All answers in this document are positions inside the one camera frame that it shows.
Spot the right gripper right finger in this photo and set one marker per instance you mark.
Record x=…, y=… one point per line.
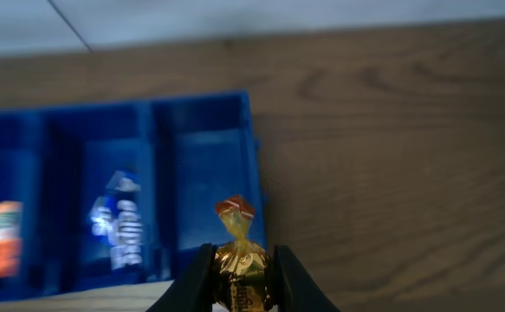
x=295, y=286

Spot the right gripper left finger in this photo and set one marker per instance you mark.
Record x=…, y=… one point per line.
x=193, y=286

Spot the gold candy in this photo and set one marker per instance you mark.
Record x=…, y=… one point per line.
x=241, y=268

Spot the blue tray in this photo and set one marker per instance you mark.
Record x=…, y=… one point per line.
x=209, y=182

